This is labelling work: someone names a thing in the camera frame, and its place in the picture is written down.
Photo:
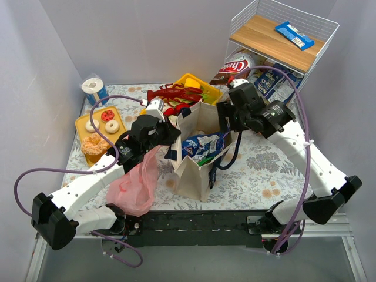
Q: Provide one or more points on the orange donut tray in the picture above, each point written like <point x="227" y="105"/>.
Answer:
<point x="82" y="133"/>

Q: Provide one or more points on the small blue snack packet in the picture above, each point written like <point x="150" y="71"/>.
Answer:
<point x="296" y="37"/>

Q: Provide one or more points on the beige canvas tote bag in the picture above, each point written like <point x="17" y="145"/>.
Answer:
<point x="194" y="181"/>

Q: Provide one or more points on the toilet paper roll pack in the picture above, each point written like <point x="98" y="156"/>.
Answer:
<point x="94" y="89"/>

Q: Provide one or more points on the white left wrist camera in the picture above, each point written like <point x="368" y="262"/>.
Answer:
<point x="155" y="109"/>

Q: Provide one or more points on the red toy chili pepper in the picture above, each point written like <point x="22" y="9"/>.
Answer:
<point x="176" y="110"/>

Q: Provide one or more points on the red strawberry donut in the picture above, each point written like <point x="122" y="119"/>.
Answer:
<point x="107" y="115"/>

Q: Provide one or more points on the yellow food tray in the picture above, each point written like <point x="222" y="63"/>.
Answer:
<point x="210" y="94"/>

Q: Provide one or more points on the pink plastic bag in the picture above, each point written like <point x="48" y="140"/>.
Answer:
<point x="134" y="192"/>

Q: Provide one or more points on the white wire shelf rack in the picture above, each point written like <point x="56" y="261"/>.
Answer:
<point x="254" y="29"/>

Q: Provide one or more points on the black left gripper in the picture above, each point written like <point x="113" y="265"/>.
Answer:
<point x="170" y="133"/>

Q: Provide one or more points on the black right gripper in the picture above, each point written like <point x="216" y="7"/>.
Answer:
<point x="224" y="116"/>

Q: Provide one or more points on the red toy lobster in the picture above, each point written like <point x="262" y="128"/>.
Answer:
<point x="175" y="92"/>

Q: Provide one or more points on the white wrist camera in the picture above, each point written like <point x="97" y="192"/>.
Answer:
<point x="155" y="109"/>
<point x="235" y="82"/>

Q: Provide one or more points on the green Chula chips bag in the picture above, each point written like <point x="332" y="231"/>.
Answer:
<point x="205" y="161"/>

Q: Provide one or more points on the floral table mat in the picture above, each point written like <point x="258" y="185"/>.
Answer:
<point x="260" y="177"/>

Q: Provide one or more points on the blue Kettle chips bag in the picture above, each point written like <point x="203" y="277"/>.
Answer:
<point x="273" y="86"/>

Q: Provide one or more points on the blue Doritos chips bag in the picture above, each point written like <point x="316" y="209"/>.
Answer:
<point x="200" y="147"/>

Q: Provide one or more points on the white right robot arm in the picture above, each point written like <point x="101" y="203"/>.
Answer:
<point x="331" y="187"/>

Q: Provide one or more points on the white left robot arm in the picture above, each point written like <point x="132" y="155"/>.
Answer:
<point x="58" y="217"/>

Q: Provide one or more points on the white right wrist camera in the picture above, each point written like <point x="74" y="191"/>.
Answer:
<point x="235" y="82"/>

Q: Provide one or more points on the brown Chula chips bag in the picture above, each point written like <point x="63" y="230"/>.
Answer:
<point x="238" y="65"/>

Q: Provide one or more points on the white glazed donut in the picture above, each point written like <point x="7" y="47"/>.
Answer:
<point x="91" y="127"/>
<point x="112" y="126"/>

